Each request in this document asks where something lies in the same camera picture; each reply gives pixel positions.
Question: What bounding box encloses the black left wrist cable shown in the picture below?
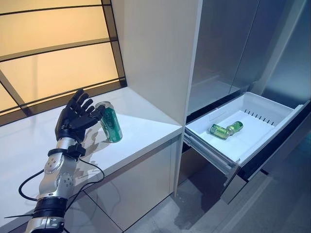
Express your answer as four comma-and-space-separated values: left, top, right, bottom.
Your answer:
18, 156, 105, 233

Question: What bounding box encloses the white tall cabinet panel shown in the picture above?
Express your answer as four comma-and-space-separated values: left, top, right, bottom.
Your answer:
109, 0, 204, 198

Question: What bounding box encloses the white fridge drawer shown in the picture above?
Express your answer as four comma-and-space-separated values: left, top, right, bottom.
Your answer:
183, 91, 311, 204

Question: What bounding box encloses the small green drink can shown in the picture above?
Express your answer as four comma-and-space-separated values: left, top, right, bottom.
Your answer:
209, 123, 231, 140
225, 120, 244, 135

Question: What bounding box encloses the amber lit window dark frame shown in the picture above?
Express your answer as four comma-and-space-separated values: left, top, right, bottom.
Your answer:
0, 0, 129, 127

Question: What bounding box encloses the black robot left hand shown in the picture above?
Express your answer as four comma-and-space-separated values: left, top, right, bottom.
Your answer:
54, 88, 105, 144

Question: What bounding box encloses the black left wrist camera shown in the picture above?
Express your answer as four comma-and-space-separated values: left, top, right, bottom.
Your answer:
67, 143, 86, 158

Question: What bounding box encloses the tall green drink can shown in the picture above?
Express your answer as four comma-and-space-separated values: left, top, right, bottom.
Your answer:
95, 101, 123, 143

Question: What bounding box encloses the stainless steel fridge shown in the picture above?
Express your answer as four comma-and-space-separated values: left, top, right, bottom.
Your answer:
186, 0, 311, 207

